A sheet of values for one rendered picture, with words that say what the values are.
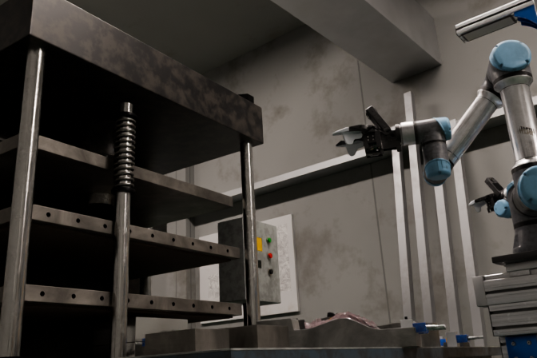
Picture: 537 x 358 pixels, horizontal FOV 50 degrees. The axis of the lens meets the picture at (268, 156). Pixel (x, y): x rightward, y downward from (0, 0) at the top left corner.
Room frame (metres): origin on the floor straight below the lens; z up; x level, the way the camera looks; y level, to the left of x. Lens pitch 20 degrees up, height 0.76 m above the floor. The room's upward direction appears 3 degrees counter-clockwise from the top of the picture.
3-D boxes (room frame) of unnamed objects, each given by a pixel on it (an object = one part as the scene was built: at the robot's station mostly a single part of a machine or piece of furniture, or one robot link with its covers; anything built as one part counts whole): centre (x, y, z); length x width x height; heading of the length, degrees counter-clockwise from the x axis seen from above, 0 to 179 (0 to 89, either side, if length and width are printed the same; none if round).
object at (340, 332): (2.02, -0.21, 0.85); 0.50 x 0.26 x 0.11; 73
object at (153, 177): (2.39, 0.78, 1.51); 1.10 x 0.70 x 0.05; 146
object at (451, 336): (2.30, -0.70, 0.83); 0.13 x 0.05 x 0.05; 62
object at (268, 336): (1.69, 0.10, 0.83); 0.20 x 0.15 x 0.07; 56
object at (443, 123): (1.70, -0.52, 1.43); 0.11 x 0.08 x 0.09; 77
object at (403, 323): (1.90, -0.45, 0.85); 0.13 x 0.05 x 0.05; 73
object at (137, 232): (2.39, 0.77, 1.26); 1.10 x 0.74 x 0.05; 146
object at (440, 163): (1.71, -0.52, 1.34); 0.11 x 0.08 x 0.11; 167
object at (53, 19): (2.36, 0.73, 1.75); 1.30 x 0.84 x 0.61; 146
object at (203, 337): (1.54, 0.23, 0.83); 0.17 x 0.13 x 0.06; 56
